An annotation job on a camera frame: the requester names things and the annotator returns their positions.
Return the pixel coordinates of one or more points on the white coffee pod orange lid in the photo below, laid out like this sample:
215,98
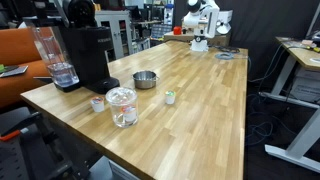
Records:
97,105

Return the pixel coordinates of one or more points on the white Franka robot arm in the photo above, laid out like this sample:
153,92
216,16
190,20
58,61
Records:
204,20

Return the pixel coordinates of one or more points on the white coffee pod green lid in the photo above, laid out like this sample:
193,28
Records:
170,98

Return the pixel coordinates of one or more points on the white coffee pod red label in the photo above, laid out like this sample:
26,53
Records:
129,114

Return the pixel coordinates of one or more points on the black Keurig coffee machine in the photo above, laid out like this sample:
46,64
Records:
90,50

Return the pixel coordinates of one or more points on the small stainless steel pot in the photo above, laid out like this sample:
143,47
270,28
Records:
145,82

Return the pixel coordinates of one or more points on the clear glass cup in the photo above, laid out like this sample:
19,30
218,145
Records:
120,96

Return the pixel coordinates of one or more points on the white glass door cabinet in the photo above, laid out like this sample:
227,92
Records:
113,30

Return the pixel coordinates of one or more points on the beige side cabinet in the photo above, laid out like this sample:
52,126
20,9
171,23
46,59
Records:
220,40

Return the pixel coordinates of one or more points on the clear water tank black lid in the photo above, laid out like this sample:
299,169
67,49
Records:
62,75

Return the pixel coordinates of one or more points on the wooden desk white legs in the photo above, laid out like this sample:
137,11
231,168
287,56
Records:
301,56

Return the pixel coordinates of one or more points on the grey box under desk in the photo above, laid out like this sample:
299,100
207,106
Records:
306,85

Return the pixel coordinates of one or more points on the grey tablet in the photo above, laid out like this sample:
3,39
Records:
15,71

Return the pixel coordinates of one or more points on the orange sofa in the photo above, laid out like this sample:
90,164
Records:
16,46

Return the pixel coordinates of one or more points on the black equipment cart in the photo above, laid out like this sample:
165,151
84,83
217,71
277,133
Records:
20,160

